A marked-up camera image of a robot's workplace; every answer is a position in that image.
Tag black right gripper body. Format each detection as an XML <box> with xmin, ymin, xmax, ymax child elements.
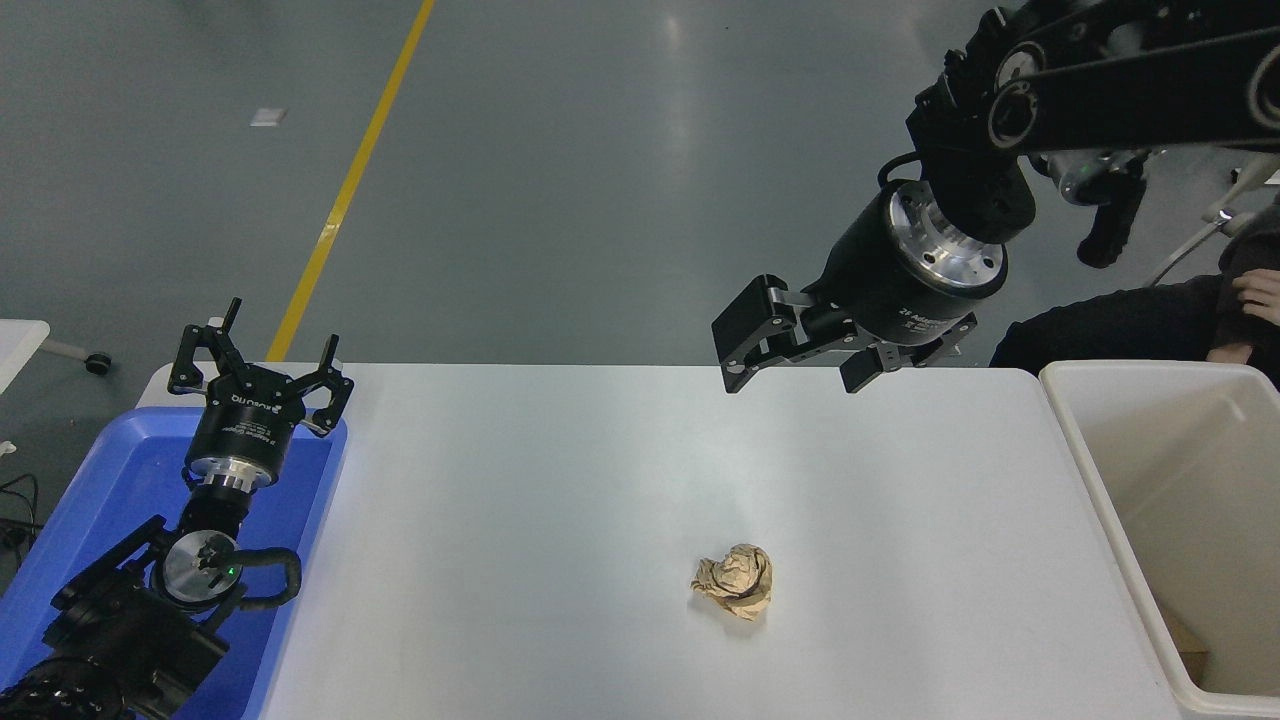
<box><xmin>803</xmin><ymin>188</ymin><xmax>981</xmax><ymax>347</ymax></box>

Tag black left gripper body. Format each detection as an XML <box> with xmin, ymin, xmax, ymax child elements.
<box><xmin>186</xmin><ymin>364</ymin><xmax>305</xmax><ymax>473</ymax></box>

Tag tan paper ball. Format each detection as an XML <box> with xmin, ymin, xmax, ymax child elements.
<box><xmin>689</xmin><ymin>543</ymin><xmax>775</xmax><ymax>623</ymax></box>

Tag person's hand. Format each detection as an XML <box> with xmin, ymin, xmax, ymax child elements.
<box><xmin>1233</xmin><ymin>267</ymin><xmax>1280</xmax><ymax>327</ymax></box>

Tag blue plastic tray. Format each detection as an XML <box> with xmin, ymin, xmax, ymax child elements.
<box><xmin>0</xmin><ymin>405</ymin><xmax>350</xmax><ymax>720</ymax></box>

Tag white side table with caster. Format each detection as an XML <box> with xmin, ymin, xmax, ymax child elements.
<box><xmin>0</xmin><ymin>318</ymin><xmax>113</xmax><ymax>397</ymax></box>

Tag person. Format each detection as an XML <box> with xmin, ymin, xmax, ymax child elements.
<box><xmin>989</xmin><ymin>195</ymin><xmax>1280</xmax><ymax>391</ymax></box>

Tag large pale plastic bin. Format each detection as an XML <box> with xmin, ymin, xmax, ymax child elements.
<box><xmin>1038</xmin><ymin>359</ymin><xmax>1280</xmax><ymax>720</ymax></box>

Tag black cables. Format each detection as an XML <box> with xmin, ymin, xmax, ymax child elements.
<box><xmin>0</xmin><ymin>472</ymin><xmax>42</xmax><ymax>563</ymax></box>

